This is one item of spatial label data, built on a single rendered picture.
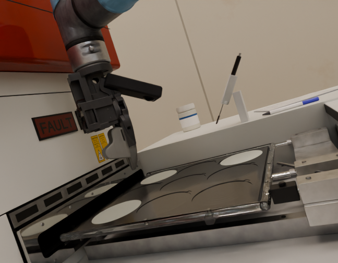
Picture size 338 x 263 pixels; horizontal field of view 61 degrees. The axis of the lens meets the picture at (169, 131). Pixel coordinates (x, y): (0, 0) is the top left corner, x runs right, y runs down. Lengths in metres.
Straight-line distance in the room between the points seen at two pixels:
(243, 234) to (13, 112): 0.46
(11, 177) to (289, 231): 0.46
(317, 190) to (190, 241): 0.22
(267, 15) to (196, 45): 0.58
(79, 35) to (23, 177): 0.28
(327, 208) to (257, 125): 0.39
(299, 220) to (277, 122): 0.35
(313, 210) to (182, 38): 2.13
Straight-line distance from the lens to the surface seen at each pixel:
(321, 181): 0.42
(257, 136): 0.78
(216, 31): 2.44
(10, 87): 0.63
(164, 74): 2.41
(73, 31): 0.58
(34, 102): 0.65
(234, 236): 0.49
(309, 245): 0.46
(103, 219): 0.57
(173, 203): 0.51
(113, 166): 0.79
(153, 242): 0.55
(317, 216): 0.43
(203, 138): 0.80
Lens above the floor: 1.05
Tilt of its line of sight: 3 degrees down
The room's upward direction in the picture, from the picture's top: 18 degrees counter-clockwise
